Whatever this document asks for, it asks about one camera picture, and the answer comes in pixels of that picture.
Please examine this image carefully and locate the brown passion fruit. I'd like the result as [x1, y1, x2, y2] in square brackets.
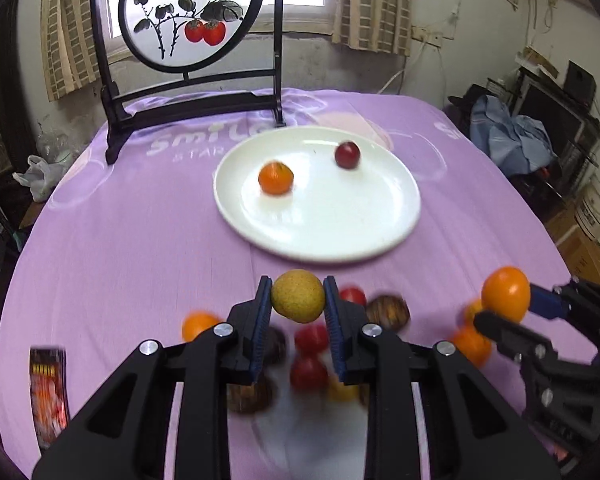
[365, 295, 411, 333]

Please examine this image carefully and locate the dark brown wrinkled fruit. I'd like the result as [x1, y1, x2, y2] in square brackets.
[227, 375, 276, 415]

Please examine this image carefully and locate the red snack packet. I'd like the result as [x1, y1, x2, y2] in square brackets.
[29, 347, 70, 454]

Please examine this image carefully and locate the red cherry tomato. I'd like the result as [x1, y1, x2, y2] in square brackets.
[339, 286, 367, 307]
[289, 356, 329, 392]
[294, 324, 329, 356]

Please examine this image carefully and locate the blue cloth pile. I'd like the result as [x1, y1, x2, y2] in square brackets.
[469, 94, 556, 177]

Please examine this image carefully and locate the small mandarin on plate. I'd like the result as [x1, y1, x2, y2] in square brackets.
[258, 160, 294, 196]

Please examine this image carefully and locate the large orange persimmon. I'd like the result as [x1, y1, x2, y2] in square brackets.
[481, 266, 531, 323]

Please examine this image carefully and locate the purple tablecloth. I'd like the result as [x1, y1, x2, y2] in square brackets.
[0, 89, 570, 474]

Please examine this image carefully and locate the black shelf rack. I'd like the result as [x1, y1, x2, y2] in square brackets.
[505, 61, 600, 219]

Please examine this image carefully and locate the beige curtain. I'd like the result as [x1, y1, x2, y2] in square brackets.
[40, 0, 99, 102]
[332, 0, 412, 56]

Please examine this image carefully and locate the white plastic bag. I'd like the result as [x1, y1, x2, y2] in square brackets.
[12, 151, 74, 203]

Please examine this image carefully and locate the white bucket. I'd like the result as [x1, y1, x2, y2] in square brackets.
[574, 174, 600, 240]

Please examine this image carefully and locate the yellow-green round fruit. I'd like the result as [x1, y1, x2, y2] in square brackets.
[271, 269, 326, 324]

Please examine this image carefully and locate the dark red plum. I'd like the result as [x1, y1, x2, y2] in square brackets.
[334, 141, 361, 170]

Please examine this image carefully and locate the yellow lemon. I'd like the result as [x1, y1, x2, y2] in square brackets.
[327, 374, 360, 402]

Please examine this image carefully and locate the black framed persimmon painting stand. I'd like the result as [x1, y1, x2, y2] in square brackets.
[90, 0, 285, 165]

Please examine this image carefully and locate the mandarin orange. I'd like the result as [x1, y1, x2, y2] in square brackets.
[181, 311, 221, 342]
[450, 325, 492, 368]

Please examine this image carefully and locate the white oval plate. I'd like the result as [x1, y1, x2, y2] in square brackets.
[213, 126, 422, 263]

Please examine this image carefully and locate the right beige curtain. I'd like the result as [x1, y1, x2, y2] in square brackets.
[332, 0, 412, 56]

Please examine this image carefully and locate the left beige curtain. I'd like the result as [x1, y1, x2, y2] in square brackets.
[40, 0, 99, 102]

